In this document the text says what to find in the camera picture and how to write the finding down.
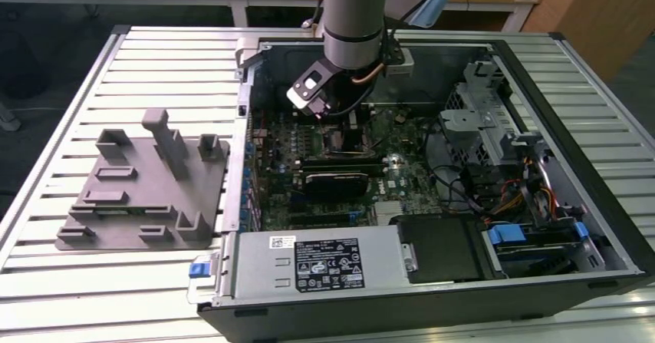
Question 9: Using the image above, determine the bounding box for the silver CPU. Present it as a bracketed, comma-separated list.
[336, 137, 371, 155]

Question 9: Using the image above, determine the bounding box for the CPU socket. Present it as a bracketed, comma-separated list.
[319, 125, 383, 157]

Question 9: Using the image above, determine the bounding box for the black RAM slot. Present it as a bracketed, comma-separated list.
[301, 157, 380, 166]
[303, 166, 384, 177]

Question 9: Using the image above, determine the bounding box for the black graphics card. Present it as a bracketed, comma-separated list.
[301, 170, 371, 199]

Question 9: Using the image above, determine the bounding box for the metal drive cage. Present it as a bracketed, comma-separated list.
[437, 61, 519, 167]

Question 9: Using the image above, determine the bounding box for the green motherboard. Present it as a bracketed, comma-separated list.
[248, 107, 445, 231]

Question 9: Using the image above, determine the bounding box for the silver chipset heat sink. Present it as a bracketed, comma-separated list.
[376, 200, 407, 227]

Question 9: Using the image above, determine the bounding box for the black expansion slot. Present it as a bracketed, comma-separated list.
[288, 212, 359, 225]

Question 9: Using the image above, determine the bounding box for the black plastic shroud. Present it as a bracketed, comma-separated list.
[391, 214, 487, 285]

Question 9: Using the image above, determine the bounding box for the grey parts rack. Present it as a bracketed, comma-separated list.
[55, 108, 231, 252]

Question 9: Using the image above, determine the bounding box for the silver power supply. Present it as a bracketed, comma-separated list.
[224, 226, 411, 305]

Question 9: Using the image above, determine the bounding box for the wooden cabinet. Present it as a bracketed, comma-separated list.
[520, 0, 655, 81]

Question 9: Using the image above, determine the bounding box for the black disk bay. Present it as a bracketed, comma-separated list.
[480, 216, 609, 281]

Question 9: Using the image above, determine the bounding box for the black PC case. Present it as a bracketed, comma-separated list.
[196, 28, 655, 343]

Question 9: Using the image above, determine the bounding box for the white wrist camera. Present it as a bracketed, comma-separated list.
[285, 58, 333, 117]

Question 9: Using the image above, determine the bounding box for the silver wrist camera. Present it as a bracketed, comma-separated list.
[383, 49, 415, 76]

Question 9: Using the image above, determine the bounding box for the cable with silver plug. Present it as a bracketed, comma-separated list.
[301, 0, 327, 28]

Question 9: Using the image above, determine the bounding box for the silver case bracket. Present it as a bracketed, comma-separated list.
[233, 37, 263, 81]

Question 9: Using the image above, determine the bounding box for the black wire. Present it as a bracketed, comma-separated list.
[428, 164, 492, 221]

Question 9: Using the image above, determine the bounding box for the coloured power wire bundle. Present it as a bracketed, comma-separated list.
[500, 154, 560, 221]

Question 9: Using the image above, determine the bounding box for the blue disk carrier handle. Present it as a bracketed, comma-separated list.
[487, 223, 528, 246]

